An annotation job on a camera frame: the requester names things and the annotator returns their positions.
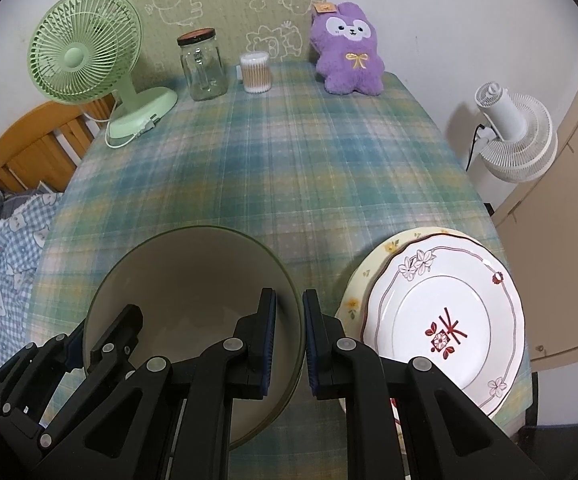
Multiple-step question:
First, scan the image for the round yellow flower plate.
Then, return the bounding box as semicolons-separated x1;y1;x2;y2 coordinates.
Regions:
335;226;502;423

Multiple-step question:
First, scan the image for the black fan cable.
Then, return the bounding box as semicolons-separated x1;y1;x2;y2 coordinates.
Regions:
464;122;492;171

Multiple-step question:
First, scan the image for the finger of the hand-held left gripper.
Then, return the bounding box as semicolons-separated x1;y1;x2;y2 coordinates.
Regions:
0;322;87;456
39;304;144;453

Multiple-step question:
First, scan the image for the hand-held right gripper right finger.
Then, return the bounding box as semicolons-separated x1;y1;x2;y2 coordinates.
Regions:
302;288;544;480

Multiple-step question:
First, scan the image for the purple plush bunny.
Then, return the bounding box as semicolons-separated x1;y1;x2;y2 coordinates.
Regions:
310;1;386;97

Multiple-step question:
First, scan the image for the wooden chair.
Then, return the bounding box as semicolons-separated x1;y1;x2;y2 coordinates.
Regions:
0;95;120;195

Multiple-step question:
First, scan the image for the green printed wall cloth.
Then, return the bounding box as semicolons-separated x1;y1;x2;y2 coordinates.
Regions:
126;0;330;93

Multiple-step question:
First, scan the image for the beige door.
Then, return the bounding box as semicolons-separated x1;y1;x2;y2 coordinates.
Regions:
489;35;578;373

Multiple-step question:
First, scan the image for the pale green fan cable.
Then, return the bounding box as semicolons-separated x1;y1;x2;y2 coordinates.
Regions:
85;107;162;150

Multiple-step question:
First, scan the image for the green desk fan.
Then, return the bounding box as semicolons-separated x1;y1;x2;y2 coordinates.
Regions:
28;0;178;141

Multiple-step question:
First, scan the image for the glass jar with dark lid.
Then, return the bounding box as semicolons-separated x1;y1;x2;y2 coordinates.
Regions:
177;27;230;102

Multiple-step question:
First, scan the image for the blue checked blanket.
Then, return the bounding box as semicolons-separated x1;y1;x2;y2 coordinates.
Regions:
0;191;64;376

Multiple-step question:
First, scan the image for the white floor fan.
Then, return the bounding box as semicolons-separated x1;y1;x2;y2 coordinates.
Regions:
461;82;560;186

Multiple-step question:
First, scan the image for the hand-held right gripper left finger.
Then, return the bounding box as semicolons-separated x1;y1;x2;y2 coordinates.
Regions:
34;287;277;480

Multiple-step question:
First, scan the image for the white plate red flower print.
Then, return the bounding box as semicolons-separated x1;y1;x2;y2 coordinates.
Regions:
360;240;527;418

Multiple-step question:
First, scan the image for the cotton swab container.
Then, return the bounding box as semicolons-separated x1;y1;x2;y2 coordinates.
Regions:
239;51;273;94

